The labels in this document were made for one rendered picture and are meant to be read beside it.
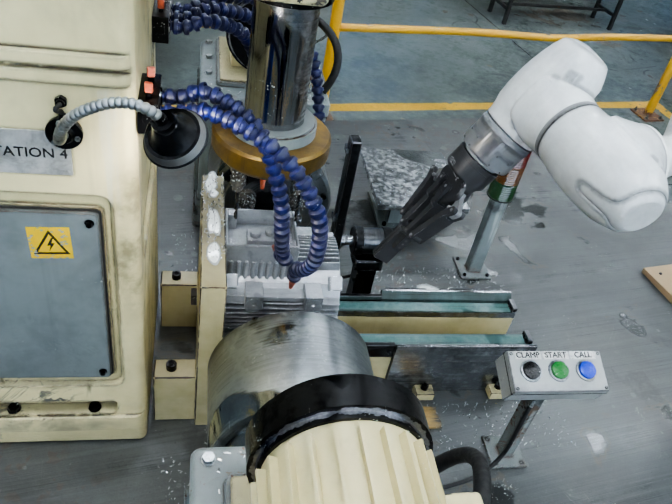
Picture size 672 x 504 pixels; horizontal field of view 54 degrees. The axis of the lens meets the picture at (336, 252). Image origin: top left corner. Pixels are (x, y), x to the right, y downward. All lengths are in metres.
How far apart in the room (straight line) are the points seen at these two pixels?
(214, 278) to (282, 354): 0.19
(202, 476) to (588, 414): 0.93
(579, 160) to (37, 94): 0.65
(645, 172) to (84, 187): 0.68
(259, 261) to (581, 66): 0.57
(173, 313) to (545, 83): 0.84
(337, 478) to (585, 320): 1.21
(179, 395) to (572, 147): 0.76
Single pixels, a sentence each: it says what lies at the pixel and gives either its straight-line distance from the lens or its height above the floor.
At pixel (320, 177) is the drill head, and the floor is 1.11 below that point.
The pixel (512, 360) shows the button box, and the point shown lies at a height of 1.07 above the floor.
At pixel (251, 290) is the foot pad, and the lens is 1.11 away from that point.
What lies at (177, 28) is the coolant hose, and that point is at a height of 1.44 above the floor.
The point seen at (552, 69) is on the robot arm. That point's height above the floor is 1.51.
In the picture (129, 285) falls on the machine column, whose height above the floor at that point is 1.17.
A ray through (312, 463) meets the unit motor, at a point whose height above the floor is 1.35.
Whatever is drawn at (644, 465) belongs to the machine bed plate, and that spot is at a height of 0.80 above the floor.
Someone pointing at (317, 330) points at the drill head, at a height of 1.16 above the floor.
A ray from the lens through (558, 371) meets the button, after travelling 1.15.
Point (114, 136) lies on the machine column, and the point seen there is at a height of 1.41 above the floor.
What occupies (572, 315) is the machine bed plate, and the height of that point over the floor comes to 0.80.
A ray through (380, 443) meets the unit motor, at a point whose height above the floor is 1.35.
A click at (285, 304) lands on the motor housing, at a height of 1.04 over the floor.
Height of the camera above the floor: 1.84
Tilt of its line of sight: 39 degrees down
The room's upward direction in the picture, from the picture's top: 12 degrees clockwise
